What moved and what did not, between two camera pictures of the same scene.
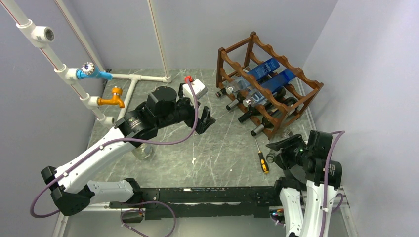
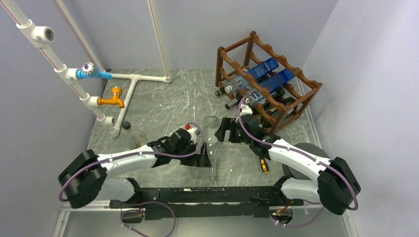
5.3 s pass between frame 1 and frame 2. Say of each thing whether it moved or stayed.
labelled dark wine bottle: stayed
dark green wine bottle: stayed
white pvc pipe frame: stayed
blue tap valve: stayed
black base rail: stayed
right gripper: moved
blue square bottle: moved
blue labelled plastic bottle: moved
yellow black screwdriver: stayed
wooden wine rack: stayed
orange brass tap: stayed
